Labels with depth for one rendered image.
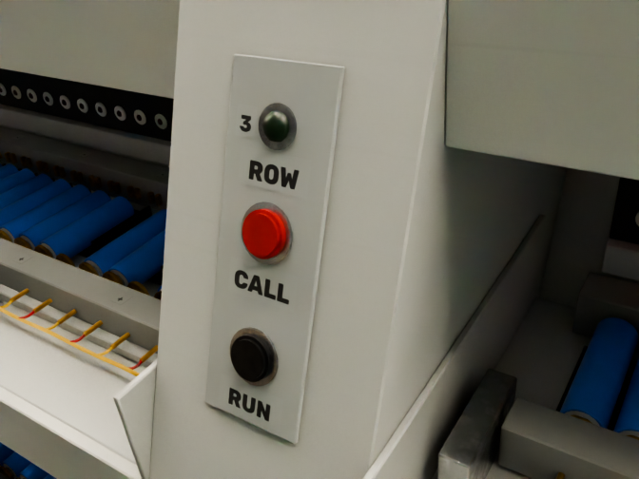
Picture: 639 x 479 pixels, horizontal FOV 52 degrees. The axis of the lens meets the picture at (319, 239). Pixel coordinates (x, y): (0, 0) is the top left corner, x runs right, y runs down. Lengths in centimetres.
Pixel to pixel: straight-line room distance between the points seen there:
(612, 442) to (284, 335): 13
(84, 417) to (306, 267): 16
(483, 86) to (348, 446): 12
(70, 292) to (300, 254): 19
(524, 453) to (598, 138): 13
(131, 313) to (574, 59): 24
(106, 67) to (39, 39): 4
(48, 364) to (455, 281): 22
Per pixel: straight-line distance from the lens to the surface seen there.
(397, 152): 19
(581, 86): 18
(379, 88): 19
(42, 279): 39
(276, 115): 20
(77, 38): 29
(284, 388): 22
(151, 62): 26
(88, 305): 36
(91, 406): 33
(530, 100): 18
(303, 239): 20
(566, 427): 27
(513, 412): 27
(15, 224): 46
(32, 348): 38
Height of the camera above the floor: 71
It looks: 15 degrees down
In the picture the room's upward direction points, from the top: 7 degrees clockwise
